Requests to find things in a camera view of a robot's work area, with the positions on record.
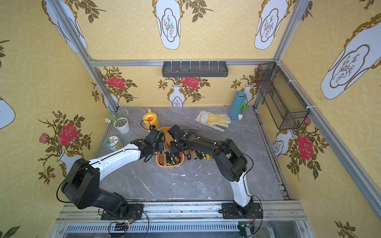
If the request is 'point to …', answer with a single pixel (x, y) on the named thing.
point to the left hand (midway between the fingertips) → (153, 142)
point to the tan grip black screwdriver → (194, 154)
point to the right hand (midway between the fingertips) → (178, 144)
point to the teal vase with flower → (238, 103)
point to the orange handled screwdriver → (188, 154)
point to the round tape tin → (113, 142)
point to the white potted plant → (121, 124)
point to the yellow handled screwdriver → (208, 157)
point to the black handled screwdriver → (199, 154)
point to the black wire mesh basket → (287, 110)
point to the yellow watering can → (150, 119)
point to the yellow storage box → (167, 157)
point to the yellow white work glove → (218, 122)
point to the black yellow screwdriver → (203, 155)
